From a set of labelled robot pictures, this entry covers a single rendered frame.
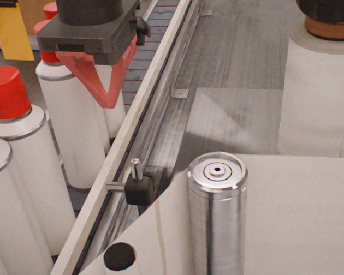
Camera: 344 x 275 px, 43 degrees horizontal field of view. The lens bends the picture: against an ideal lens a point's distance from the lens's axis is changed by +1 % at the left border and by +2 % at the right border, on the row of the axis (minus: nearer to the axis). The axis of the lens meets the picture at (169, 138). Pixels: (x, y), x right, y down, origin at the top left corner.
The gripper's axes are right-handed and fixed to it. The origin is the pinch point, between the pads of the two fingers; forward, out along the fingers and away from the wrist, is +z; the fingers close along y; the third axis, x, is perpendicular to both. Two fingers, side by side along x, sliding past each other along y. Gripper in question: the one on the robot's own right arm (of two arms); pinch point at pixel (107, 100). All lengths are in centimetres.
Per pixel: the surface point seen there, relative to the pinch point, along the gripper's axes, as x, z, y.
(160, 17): 8, 13, 55
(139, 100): 1.8, 9.9, 15.6
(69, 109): 4.5, 1.3, -0.1
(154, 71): 1.7, 9.9, 24.6
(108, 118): 4.7, 9.5, 10.1
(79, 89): 3.3, -0.5, 0.9
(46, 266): 3.4, 10.5, -13.2
